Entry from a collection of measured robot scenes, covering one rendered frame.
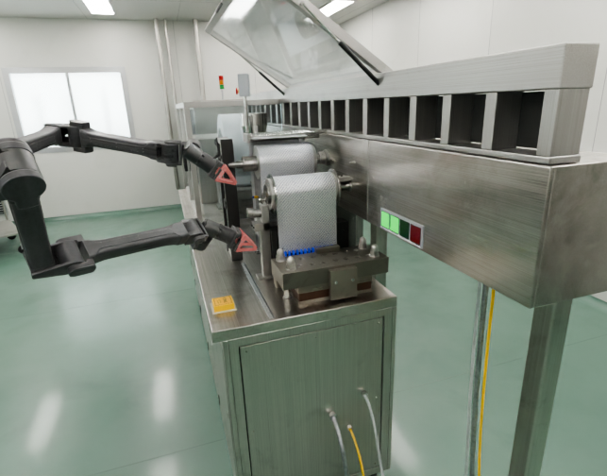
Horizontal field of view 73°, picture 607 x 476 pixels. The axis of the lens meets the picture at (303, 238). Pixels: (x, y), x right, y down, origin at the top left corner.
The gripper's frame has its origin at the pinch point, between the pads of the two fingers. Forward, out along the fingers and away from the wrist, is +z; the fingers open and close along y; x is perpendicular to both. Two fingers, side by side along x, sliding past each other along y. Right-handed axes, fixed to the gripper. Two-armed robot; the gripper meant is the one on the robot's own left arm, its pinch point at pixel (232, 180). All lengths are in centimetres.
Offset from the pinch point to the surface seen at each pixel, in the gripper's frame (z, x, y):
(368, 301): 56, -7, 33
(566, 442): 191, -11, 41
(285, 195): 17.0, 6.9, 7.6
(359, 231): 53, 12, 6
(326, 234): 40.1, 3.6, 7.5
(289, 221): 24.2, -0.3, 7.5
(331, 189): 30.8, 18.8, 7.8
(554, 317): 65, 19, 85
